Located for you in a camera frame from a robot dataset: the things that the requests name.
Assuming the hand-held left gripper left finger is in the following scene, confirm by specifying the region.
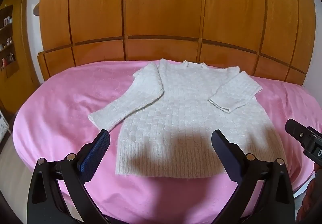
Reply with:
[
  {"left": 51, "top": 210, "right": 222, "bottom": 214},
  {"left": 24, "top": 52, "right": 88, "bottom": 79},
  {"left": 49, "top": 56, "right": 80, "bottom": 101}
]
[{"left": 26, "top": 129, "right": 111, "bottom": 224}]

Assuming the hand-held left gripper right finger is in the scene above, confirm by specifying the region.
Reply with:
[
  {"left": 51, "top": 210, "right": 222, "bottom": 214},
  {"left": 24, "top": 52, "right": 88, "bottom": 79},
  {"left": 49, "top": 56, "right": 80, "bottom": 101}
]
[{"left": 211, "top": 130, "right": 295, "bottom": 224}]

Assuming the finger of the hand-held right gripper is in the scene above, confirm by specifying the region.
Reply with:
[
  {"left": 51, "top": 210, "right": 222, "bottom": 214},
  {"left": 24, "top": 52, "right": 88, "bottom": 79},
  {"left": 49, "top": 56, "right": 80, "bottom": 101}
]
[{"left": 285, "top": 118, "right": 315, "bottom": 144}]

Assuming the white knit sweater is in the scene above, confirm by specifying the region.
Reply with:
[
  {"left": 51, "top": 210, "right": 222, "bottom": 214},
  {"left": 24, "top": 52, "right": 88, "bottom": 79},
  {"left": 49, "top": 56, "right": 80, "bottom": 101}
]
[{"left": 88, "top": 58, "right": 288, "bottom": 178}]

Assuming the pink blanket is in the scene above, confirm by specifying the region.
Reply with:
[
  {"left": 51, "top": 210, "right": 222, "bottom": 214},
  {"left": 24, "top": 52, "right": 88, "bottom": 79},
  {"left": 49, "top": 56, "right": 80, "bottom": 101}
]
[{"left": 12, "top": 60, "right": 322, "bottom": 224}]

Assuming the white patterned box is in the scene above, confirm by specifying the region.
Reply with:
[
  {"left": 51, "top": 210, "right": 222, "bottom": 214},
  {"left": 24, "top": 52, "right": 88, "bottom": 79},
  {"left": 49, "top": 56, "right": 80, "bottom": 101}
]
[{"left": 0, "top": 111, "right": 10, "bottom": 137}]

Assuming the wooden shelf unit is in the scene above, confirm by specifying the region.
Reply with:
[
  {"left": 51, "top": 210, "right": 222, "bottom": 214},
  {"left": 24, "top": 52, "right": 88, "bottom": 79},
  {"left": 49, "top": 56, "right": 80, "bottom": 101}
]
[{"left": 0, "top": 4, "right": 20, "bottom": 79}]

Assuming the wooden wardrobe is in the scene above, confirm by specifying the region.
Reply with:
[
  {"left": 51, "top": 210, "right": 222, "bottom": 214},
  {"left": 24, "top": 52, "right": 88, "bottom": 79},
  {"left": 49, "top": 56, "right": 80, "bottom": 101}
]
[{"left": 37, "top": 0, "right": 316, "bottom": 86}]

